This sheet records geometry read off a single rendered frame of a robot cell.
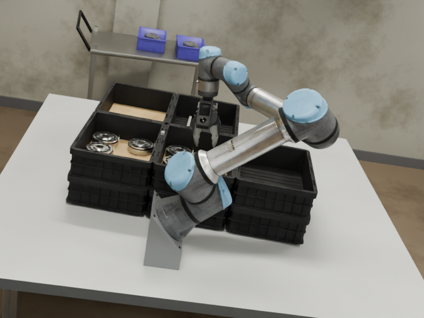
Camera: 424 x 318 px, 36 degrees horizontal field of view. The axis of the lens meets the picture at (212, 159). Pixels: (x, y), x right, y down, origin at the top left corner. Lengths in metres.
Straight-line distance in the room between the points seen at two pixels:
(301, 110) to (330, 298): 0.68
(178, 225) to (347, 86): 3.15
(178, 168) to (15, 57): 3.19
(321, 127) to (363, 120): 3.29
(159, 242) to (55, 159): 0.82
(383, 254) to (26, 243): 1.31
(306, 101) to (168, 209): 0.58
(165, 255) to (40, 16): 3.05
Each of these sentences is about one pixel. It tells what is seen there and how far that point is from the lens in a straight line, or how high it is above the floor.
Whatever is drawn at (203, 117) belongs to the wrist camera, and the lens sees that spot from 2.25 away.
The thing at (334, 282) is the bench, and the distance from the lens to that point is 2.32.
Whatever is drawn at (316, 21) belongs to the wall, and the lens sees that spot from 4.88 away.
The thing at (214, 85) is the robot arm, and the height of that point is 1.23.
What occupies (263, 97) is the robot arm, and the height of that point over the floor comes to 1.25.
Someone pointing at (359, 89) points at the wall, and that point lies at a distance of 5.10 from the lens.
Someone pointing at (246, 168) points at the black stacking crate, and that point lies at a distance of 2.65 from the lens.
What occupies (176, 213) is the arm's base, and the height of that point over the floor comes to 0.89.
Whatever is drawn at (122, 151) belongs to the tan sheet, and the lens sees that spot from 2.61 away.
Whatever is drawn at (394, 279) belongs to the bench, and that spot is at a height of 0.70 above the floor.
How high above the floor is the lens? 1.92
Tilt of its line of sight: 24 degrees down
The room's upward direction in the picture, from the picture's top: 11 degrees clockwise
